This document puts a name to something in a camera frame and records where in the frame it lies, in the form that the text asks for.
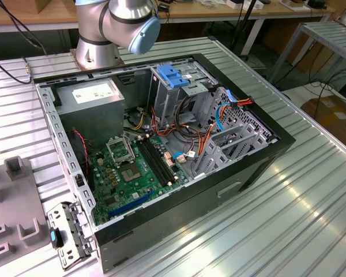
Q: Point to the grey parts rack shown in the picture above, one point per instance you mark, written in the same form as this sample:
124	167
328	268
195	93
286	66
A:
17	202

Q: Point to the wooden desk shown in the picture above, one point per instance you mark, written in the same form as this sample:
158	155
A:
190	13

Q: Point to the black stand pole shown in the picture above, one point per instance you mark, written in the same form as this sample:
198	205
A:
245	26

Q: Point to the small black case latch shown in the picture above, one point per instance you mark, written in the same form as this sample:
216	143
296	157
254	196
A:
79	180

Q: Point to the black RAM slot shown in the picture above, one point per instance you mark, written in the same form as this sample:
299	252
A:
163	164
155	164

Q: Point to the black device on desk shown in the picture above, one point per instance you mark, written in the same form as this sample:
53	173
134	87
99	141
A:
317	3

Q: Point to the metal card retention bracket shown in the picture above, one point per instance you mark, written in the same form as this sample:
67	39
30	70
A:
72	231

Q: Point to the black latch blue tab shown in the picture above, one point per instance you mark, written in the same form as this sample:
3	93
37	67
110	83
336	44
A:
54	237

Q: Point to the white box on desk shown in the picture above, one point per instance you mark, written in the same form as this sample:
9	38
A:
233	4

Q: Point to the blue expansion slot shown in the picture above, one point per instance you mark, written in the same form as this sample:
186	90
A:
132	203

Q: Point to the grey power supply unit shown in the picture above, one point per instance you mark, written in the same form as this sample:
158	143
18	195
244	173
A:
89	121

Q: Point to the grey optical drive cage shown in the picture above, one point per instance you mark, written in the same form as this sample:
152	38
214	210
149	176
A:
164	101

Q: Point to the CPU socket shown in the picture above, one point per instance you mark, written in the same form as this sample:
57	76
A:
130	173

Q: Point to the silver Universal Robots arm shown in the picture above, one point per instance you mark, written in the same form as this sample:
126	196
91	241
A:
98	54

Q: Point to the metal slat side table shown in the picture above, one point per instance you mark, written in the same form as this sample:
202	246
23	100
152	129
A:
328	34

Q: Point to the blue plastic drive latch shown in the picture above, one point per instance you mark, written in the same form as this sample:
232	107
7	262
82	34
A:
168	75

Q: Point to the black open PC case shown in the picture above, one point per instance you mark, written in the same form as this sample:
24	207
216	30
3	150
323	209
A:
190	207

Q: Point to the green motherboard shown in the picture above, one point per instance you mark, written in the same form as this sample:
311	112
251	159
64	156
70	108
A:
144	184

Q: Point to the brown cardboard box on floor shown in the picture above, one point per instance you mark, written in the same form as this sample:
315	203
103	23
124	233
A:
334	115

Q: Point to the grey perforated disk bay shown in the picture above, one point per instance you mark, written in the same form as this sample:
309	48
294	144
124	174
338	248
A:
210	104

